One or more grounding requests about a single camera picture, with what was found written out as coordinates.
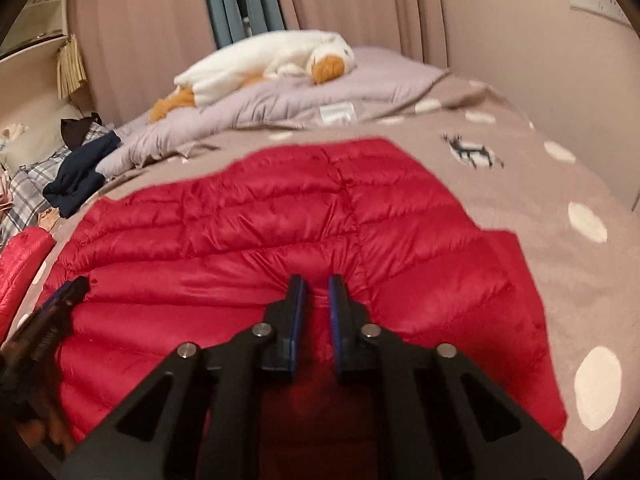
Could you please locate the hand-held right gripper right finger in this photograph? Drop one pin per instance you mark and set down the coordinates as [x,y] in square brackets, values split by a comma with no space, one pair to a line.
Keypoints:
[336,320]

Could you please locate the plaid blanket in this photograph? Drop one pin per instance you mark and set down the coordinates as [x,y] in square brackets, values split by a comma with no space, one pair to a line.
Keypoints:
[30,180]

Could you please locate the beige pillow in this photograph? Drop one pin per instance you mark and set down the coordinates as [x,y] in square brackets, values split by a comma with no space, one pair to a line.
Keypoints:
[35,140]

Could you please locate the white wall power strip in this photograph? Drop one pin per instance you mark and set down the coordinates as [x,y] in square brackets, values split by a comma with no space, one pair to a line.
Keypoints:
[595,2]

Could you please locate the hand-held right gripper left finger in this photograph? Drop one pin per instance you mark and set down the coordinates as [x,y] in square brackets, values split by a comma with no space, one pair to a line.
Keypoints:
[299,310]

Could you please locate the beige fringed hanging cloth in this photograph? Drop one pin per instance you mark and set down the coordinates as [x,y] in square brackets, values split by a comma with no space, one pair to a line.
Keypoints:
[70,70]

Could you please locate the grey duvet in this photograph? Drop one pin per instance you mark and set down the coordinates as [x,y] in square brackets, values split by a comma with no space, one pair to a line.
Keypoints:
[280,100]

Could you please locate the navy garment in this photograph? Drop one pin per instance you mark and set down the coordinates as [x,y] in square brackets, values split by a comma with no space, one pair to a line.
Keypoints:
[80,170]

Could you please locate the peach garment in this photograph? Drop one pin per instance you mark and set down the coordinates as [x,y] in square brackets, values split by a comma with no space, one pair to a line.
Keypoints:
[52,220]

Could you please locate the red puffer jacket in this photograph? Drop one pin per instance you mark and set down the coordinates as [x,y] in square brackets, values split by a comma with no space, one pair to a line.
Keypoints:
[250,240]
[20,270]

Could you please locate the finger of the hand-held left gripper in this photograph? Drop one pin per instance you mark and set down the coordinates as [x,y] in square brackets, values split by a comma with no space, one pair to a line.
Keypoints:
[70,295]

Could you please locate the pink curtain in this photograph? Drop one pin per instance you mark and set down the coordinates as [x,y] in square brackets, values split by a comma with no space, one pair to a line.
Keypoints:
[145,35]
[365,5]

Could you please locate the dark brown garment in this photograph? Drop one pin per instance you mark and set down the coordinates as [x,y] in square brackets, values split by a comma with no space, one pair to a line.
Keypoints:
[75,132]

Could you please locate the white goose plush toy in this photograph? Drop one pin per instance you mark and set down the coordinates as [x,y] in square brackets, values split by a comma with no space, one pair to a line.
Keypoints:
[235,65]

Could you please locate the white shelf unit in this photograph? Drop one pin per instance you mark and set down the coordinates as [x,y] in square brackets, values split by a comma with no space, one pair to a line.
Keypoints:
[35,47]

